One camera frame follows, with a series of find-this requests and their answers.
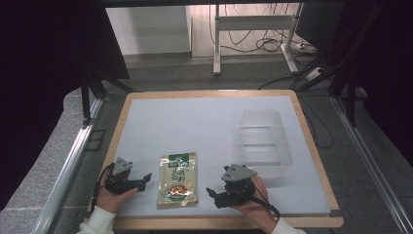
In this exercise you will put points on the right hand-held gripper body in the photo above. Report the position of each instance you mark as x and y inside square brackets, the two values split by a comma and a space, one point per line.
[238, 185]

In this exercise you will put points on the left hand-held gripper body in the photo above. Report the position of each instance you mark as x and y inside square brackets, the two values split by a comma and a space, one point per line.
[120, 182]

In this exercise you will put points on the person's left hand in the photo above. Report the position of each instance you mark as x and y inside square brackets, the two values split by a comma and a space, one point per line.
[112, 198]

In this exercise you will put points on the person's right hand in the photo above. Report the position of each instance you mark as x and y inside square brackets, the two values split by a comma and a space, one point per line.
[256, 211]

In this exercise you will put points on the beige sauce packet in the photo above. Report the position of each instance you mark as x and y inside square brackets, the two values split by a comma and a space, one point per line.
[178, 179]

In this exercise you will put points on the clear plastic container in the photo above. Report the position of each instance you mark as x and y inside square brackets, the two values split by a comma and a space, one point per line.
[264, 143]

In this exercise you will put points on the white table mat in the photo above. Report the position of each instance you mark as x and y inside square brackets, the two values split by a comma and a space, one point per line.
[207, 126]

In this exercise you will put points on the black metal stand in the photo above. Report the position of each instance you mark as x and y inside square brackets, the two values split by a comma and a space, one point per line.
[350, 97]
[86, 97]

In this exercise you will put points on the white power strip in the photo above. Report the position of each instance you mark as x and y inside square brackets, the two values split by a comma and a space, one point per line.
[314, 73]

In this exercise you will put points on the dark curtain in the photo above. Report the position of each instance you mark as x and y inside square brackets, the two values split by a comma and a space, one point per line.
[39, 65]
[389, 65]

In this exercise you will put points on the white cabinet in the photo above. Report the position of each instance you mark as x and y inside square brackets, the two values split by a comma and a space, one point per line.
[149, 29]

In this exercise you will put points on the aluminium rail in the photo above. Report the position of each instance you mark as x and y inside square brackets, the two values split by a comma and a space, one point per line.
[65, 169]
[370, 162]

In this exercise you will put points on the white metal desk frame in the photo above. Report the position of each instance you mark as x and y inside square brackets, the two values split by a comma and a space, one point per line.
[253, 22]

